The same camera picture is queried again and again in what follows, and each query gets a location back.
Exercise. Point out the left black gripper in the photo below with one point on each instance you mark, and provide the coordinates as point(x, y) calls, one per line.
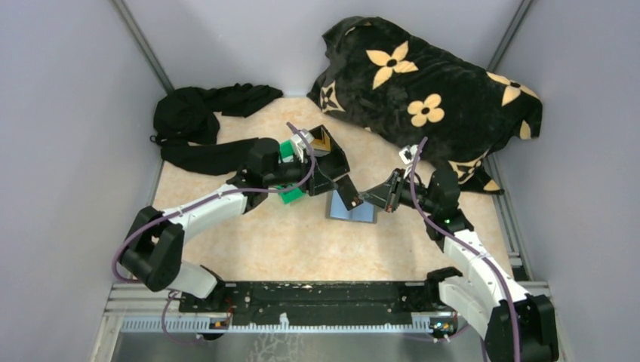
point(312, 185)

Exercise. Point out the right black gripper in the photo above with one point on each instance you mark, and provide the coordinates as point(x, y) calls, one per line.
point(389, 194)

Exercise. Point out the green plastic bin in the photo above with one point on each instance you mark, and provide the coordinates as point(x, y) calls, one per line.
point(287, 155)

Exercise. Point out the gold VIP card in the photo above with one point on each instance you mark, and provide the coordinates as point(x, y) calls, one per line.
point(321, 145)

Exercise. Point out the dark black card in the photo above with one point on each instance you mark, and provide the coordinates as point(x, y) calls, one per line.
point(348, 193)

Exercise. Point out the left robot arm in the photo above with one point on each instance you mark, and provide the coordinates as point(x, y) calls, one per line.
point(153, 249)

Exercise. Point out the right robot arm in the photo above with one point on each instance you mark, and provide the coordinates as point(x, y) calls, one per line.
point(514, 323)

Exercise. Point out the black plastic bin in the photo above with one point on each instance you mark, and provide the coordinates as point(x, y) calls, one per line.
point(328, 169)

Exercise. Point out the black floral plush blanket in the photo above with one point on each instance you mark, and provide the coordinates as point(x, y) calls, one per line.
point(408, 91)

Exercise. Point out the black cloth garment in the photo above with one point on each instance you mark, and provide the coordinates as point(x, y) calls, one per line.
point(187, 129)

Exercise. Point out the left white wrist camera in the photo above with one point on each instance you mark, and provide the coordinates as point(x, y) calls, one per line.
point(298, 144)

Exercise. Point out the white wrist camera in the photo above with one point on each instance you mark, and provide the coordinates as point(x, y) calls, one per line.
point(298, 144)
point(408, 154)

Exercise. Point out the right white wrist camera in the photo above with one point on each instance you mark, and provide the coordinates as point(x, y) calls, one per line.
point(408, 154)

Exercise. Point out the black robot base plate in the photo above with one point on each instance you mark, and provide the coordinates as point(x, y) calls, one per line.
point(328, 304)

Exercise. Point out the aluminium frame rail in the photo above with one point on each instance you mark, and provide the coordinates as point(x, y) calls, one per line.
point(146, 311)

